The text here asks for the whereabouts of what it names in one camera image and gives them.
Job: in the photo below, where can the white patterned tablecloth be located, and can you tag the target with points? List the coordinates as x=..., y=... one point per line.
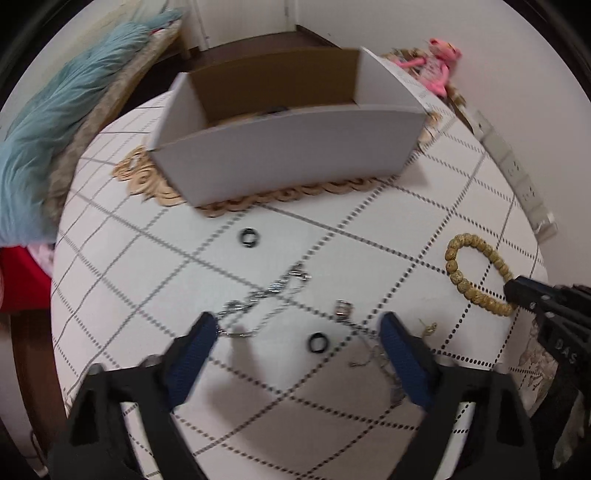
x=301, y=399

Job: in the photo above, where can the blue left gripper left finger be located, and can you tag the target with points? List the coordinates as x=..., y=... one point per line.
x=185, y=358

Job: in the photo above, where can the white power strip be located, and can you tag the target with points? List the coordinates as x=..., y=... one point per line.
x=541, y=219

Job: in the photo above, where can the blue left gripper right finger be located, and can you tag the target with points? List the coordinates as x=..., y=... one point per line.
x=410, y=357

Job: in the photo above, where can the bed with patterned mattress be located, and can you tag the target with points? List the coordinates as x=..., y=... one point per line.
x=101, y=106

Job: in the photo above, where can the blue duvet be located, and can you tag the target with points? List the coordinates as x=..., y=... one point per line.
x=64, y=120

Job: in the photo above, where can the brown checkered cushion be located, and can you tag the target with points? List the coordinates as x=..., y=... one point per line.
x=454, y=98

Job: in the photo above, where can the small gold earring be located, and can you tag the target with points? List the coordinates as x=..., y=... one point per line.
x=428, y=328

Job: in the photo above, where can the white cardboard box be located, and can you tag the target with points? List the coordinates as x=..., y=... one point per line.
x=285, y=119

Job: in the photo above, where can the white door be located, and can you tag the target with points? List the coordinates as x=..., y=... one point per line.
x=219, y=22

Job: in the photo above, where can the pink panther plush toy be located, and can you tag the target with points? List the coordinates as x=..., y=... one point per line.
x=434, y=68

